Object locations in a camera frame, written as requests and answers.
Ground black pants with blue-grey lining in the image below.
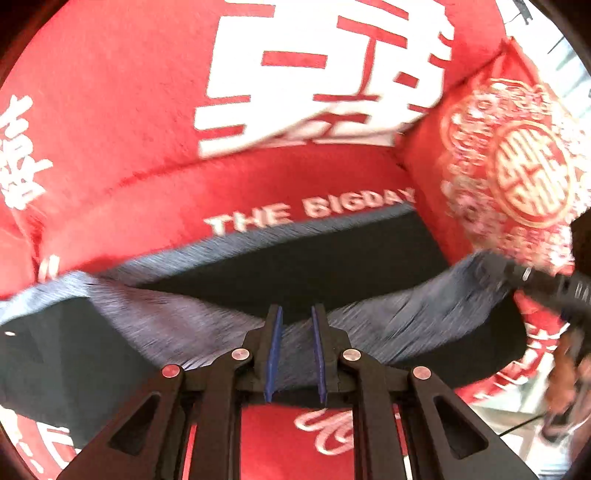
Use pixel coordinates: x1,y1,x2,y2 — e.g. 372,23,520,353
0,203,529,450

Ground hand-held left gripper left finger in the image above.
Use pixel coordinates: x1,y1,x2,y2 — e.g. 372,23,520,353
58,304,283,480

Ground person's right hand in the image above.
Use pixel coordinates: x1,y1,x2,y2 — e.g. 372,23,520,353
547,330,583,416

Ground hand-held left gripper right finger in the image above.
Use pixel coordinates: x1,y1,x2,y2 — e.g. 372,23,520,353
310,304,541,480

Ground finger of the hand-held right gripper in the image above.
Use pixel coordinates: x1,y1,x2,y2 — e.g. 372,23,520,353
480,253,578,302

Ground red blanket with white characters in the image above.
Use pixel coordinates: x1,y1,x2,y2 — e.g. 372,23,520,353
0,0,573,480

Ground red embroidered cushion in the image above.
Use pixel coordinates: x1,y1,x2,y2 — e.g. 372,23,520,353
399,37,591,282

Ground black cable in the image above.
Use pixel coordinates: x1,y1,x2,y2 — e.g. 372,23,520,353
498,412,551,437

